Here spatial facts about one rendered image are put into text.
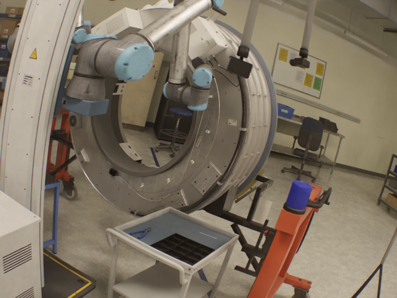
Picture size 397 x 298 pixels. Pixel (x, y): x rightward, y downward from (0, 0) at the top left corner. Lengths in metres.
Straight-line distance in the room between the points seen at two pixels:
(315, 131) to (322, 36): 2.90
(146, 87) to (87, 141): 4.41
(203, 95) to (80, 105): 0.69
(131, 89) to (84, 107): 5.64
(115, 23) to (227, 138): 1.04
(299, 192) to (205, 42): 0.95
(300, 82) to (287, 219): 6.78
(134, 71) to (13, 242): 0.81
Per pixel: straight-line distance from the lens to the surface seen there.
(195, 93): 1.97
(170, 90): 2.04
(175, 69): 2.00
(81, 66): 1.55
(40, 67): 1.58
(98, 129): 2.75
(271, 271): 2.15
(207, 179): 2.33
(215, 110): 2.29
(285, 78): 8.39
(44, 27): 1.60
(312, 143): 6.82
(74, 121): 2.86
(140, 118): 7.24
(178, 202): 2.45
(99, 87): 1.56
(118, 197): 2.72
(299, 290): 2.89
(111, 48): 1.45
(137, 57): 1.41
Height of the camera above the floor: 1.55
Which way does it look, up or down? 13 degrees down
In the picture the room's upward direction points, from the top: 15 degrees clockwise
